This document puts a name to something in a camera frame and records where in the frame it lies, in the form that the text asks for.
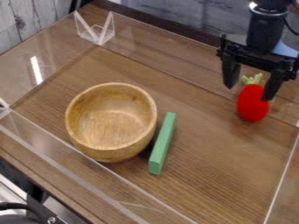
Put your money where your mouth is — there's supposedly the green rectangular block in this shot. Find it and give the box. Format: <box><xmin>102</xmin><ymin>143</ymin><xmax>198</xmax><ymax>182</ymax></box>
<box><xmin>148</xmin><ymin>112</ymin><xmax>176</xmax><ymax>175</ymax></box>

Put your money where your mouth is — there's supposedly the clear acrylic tray wall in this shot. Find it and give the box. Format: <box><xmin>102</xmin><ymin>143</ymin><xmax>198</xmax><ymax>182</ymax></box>
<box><xmin>0</xmin><ymin>8</ymin><xmax>299</xmax><ymax>224</ymax></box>

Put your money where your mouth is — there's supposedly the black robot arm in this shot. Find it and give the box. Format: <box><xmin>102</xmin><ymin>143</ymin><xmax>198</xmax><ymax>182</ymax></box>
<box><xmin>216</xmin><ymin>0</ymin><xmax>299</xmax><ymax>102</ymax></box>

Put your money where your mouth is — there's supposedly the red plush strawberry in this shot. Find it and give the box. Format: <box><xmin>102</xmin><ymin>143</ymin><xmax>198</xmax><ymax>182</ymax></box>
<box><xmin>237</xmin><ymin>73</ymin><xmax>269</xmax><ymax>123</ymax></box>

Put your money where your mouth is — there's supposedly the black cable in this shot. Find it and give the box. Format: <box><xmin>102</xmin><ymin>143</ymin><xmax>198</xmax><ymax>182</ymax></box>
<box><xmin>0</xmin><ymin>200</ymin><xmax>33</xmax><ymax>217</ymax></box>

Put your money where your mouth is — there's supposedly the black clamp bracket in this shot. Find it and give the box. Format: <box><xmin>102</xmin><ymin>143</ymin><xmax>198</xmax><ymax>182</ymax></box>
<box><xmin>25</xmin><ymin>195</ymin><xmax>68</xmax><ymax>224</ymax></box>

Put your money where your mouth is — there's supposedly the wooden bowl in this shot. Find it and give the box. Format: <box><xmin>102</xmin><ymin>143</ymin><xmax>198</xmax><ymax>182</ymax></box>
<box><xmin>64</xmin><ymin>82</ymin><xmax>157</xmax><ymax>163</ymax></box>

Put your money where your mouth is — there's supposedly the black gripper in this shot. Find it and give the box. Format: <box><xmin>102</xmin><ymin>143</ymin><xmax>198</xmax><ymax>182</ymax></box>
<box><xmin>216</xmin><ymin>34</ymin><xmax>299</xmax><ymax>102</ymax></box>

